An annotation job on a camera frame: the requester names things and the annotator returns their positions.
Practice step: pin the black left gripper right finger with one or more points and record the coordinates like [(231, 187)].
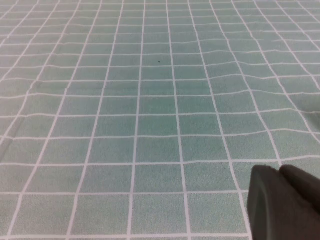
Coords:
[(305, 187)]

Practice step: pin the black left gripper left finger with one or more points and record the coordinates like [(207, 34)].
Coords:
[(270, 212)]

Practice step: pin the green white checked tablecloth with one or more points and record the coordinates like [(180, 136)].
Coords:
[(125, 100)]

